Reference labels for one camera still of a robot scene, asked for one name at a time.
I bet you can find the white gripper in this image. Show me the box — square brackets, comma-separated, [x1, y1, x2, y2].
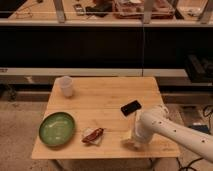
[121, 129, 153, 149]

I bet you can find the clear plastic bottle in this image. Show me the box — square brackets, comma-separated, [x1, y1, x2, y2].
[121, 110, 141, 141]

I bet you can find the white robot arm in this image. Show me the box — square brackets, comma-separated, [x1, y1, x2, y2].
[121, 105, 213, 163]

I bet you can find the black smartphone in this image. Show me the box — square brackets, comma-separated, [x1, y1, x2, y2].
[121, 100, 142, 116]

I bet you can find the red snack wrapper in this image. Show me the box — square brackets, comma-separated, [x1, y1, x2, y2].
[82, 128, 104, 145]

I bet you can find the wooden table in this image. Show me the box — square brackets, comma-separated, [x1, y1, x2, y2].
[31, 76, 181, 171]

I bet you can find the green round plate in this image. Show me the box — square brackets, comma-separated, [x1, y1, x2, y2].
[39, 112, 75, 147]

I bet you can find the black box on floor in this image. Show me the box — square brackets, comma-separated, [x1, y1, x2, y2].
[189, 125, 211, 135]

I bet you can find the translucent plastic cup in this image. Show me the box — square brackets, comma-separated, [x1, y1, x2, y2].
[59, 76, 73, 97]

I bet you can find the dark equipment at right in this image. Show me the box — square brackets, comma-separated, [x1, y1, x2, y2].
[185, 55, 213, 83]

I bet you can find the tray with clutter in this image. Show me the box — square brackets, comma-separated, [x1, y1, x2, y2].
[113, 0, 175, 19]

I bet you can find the black device on shelf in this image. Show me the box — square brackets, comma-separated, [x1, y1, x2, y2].
[73, 4, 85, 16]

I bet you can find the black floor cable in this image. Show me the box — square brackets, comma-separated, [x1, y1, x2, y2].
[175, 105, 213, 171]

